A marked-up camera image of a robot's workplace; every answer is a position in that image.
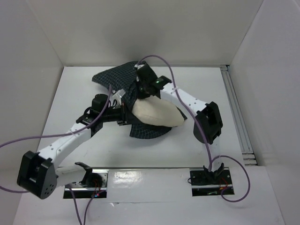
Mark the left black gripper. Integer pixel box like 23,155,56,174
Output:
101,102,141,126

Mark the cream pillow with bear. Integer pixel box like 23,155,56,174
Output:
132,96,185,128

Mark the dark checked pillowcase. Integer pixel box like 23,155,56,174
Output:
92,61,172,139

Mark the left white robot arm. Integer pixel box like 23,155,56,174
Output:
17,94,127,199

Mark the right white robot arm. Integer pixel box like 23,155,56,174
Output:
135,63,225,184

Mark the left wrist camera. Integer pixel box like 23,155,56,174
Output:
112,89,126,102

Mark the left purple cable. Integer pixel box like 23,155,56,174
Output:
0,84,113,225

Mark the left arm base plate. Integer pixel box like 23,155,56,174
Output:
63,168,109,199

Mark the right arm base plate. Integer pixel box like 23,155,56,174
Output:
187,168,234,197

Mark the aluminium rail frame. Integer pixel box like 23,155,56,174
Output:
220,65,258,166

